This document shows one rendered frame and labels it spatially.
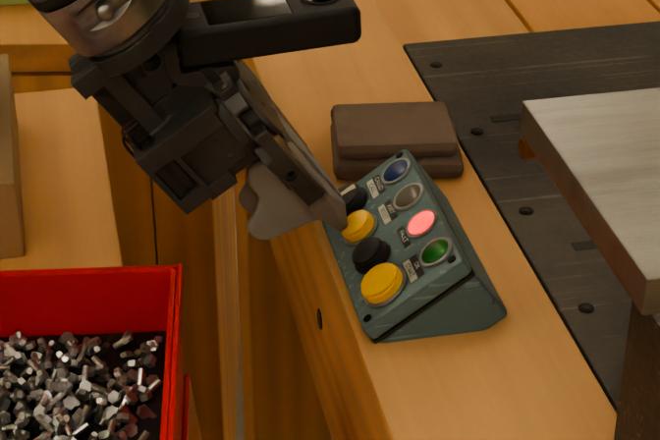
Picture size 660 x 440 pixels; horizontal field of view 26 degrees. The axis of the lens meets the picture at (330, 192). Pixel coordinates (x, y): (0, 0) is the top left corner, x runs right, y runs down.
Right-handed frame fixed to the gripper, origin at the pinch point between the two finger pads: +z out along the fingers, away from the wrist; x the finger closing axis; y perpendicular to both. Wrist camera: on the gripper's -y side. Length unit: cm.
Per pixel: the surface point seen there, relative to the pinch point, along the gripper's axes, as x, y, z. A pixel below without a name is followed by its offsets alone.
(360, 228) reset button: 1.1, -0.3, 1.5
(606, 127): 24.3, -16.8, -10.7
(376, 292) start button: 8.2, 0.3, 1.4
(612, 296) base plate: 7.4, -11.3, 13.6
